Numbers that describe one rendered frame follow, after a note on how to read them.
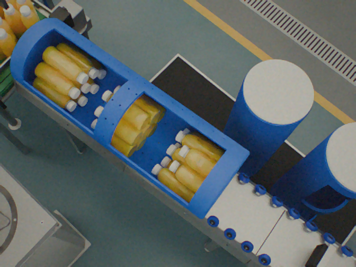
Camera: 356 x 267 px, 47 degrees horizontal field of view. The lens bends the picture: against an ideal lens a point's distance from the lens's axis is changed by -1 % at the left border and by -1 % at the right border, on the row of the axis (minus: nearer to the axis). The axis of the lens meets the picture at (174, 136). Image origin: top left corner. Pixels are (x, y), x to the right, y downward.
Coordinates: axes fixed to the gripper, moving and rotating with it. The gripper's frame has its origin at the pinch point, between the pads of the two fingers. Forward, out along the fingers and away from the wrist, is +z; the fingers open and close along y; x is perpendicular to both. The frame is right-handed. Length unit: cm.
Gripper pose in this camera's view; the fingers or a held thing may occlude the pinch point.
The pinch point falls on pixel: (1, 0)
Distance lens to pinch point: 148.1
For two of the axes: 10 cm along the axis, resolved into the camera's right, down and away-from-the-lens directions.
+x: 8.0, 5.7, -1.8
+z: -0.2, 3.3, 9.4
